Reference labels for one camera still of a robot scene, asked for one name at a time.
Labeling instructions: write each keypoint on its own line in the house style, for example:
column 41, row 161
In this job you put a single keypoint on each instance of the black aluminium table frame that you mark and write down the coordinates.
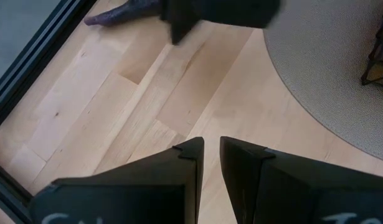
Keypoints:
column 29, row 65

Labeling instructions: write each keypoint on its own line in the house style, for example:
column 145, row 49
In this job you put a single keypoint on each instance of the round grey placemat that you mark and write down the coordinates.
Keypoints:
column 328, row 62

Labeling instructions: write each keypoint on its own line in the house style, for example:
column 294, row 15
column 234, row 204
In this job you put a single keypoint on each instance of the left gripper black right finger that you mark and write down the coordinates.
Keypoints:
column 297, row 193

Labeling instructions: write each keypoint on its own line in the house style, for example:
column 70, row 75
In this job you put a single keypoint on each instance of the purple eggplant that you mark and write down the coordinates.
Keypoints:
column 129, row 11

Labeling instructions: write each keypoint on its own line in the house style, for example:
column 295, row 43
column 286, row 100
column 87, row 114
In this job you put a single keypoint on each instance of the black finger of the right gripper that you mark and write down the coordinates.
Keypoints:
column 241, row 12
column 182, row 18

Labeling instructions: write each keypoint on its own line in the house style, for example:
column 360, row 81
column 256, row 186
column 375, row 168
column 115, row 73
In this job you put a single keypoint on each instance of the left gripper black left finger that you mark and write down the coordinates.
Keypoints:
column 122, row 193

